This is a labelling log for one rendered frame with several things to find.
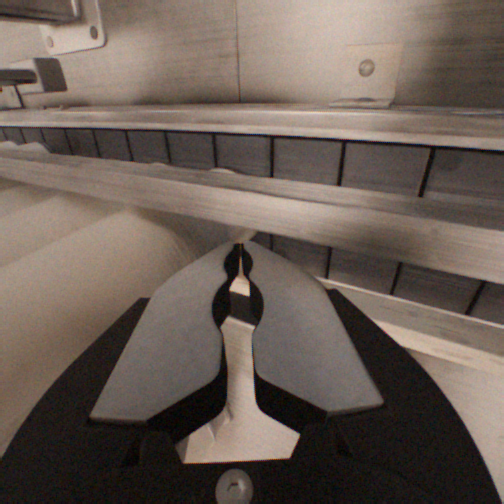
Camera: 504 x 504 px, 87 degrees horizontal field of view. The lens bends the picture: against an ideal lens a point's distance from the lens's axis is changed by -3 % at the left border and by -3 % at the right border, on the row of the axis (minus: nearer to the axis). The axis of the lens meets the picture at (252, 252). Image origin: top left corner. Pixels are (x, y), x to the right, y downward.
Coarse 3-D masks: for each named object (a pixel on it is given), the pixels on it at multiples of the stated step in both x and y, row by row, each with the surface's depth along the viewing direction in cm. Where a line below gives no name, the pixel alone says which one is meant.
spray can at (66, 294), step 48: (96, 240) 10; (144, 240) 10; (192, 240) 12; (240, 240) 15; (0, 288) 7; (48, 288) 8; (96, 288) 9; (144, 288) 10; (0, 336) 7; (48, 336) 7; (96, 336) 8; (0, 384) 6; (48, 384) 7; (0, 432) 6
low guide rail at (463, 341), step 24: (240, 264) 17; (240, 288) 17; (336, 288) 15; (384, 312) 13; (408, 312) 13; (432, 312) 13; (408, 336) 13; (432, 336) 12; (456, 336) 12; (480, 336) 12; (456, 360) 12; (480, 360) 12
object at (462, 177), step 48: (48, 144) 25; (96, 144) 22; (144, 144) 19; (192, 144) 17; (240, 144) 16; (288, 144) 15; (336, 144) 13; (384, 144) 13; (384, 192) 13; (432, 192) 12; (480, 192) 12; (288, 240) 18; (384, 288) 16; (432, 288) 15; (480, 288) 14
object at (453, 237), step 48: (96, 192) 11; (144, 192) 9; (192, 192) 8; (240, 192) 8; (288, 192) 7; (336, 192) 7; (336, 240) 7; (384, 240) 6; (432, 240) 6; (480, 240) 5
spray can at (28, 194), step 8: (120, 160) 21; (24, 184) 17; (32, 184) 17; (0, 192) 15; (8, 192) 15; (16, 192) 16; (24, 192) 16; (32, 192) 16; (40, 192) 16; (48, 192) 16; (56, 192) 17; (64, 192) 17; (0, 200) 15; (8, 200) 15; (16, 200) 15; (24, 200) 15; (32, 200) 16; (40, 200) 16; (0, 208) 14; (8, 208) 15; (16, 208) 15
